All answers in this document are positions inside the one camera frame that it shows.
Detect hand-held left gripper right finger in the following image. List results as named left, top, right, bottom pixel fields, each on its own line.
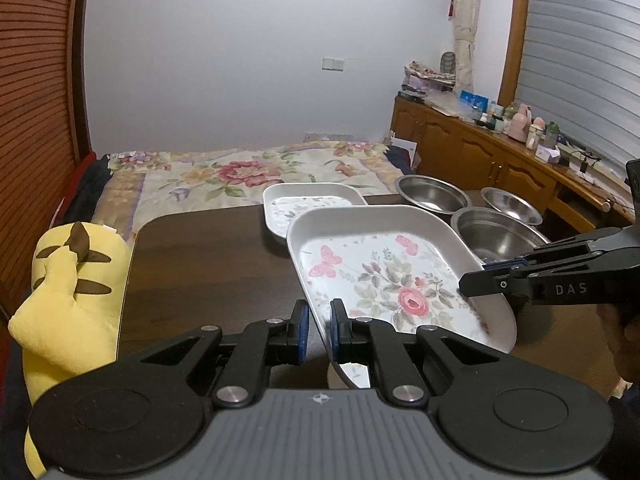
left=331, top=299, right=506, bottom=408

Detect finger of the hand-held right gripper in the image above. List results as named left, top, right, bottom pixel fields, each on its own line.
left=458, top=266, right=538, bottom=303
left=481, top=240, right=592, bottom=273

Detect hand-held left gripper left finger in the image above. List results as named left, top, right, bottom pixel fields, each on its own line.
left=125, top=300, right=309, bottom=409

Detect large steel bowl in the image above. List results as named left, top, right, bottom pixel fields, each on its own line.
left=450, top=207, right=551, bottom=266

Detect shallow wide-rim steel bowl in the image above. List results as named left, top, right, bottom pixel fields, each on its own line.
left=480, top=186, right=544, bottom=227

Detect white floral plate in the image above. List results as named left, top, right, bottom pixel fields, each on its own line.
left=286, top=205, right=517, bottom=356
left=262, top=183, right=368, bottom=246
left=326, top=360, right=373, bottom=391

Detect person's right hand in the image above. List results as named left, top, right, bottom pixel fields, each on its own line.
left=596, top=304, right=640, bottom=397

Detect open wooden drawer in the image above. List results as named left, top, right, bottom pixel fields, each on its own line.
left=545, top=180, right=612, bottom=231

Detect deep steel bowl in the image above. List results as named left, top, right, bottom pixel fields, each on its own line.
left=397, top=175, right=471, bottom=217

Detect wooden cabinet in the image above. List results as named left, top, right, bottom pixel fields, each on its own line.
left=390, top=95, right=636, bottom=241

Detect row of small bottles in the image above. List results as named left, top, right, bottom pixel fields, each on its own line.
left=480, top=101, right=518, bottom=133

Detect dark blue cloth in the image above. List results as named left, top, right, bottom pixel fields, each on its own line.
left=385, top=145, right=421, bottom=173

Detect floral bedspread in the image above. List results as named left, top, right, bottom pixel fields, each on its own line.
left=92, top=140, right=406, bottom=241

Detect clear plastic bag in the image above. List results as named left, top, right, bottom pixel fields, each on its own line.
left=430, top=92, right=476, bottom=121

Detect grey window blind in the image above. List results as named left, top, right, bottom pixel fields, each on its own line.
left=515, top=0, right=640, bottom=196

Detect pile of folded cloths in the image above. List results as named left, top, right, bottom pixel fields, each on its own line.
left=402, top=61, right=457, bottom=93

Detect cream patterned curtain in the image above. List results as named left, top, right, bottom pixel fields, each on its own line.
left=452, top=0, right=481, bottom=96

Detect yellow plush toy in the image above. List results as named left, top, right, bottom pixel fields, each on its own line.
left=7, top=221, right=133, bottom=480

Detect dark navy and red cloth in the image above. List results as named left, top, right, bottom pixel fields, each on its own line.
left=60, top=152, right=113, bottom=226

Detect slatted wooden door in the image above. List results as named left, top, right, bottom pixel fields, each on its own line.
left=0, top=0, right=93, bottom=321

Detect black cables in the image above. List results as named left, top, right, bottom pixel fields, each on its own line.
left=557, top=135, right=601, bottom=173

